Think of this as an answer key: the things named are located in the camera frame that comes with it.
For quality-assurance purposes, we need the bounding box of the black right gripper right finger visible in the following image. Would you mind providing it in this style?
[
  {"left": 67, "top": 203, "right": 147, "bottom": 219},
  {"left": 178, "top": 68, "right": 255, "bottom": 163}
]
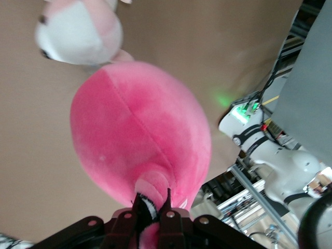
[{"left": 157, "top": 188, "right": 263, "bottom": 249}]

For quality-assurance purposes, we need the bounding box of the aluminium frame profile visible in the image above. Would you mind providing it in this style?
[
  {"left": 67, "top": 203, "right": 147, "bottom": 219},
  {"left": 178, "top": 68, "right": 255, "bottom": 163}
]
[{"left": 227, "top": 160, "right": 299, "bottom": 249}]

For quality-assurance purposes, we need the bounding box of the pink round plush toy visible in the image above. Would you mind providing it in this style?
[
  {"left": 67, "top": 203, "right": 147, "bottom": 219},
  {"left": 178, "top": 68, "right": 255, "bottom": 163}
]
[{"left": 69, "top": 61, "right": 212, "bottom": 249}]

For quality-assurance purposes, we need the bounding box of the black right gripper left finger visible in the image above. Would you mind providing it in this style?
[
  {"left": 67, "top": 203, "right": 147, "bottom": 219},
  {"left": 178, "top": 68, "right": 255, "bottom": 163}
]
[{"left": 33, "top": 193, "right": 143, "bottom": 249}]

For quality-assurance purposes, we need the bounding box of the pink white dog plush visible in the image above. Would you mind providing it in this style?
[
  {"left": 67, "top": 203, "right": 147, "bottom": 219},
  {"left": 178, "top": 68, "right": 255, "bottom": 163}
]
[{"left": 33, "top": 0, "right": 136, "bottom": 66}]

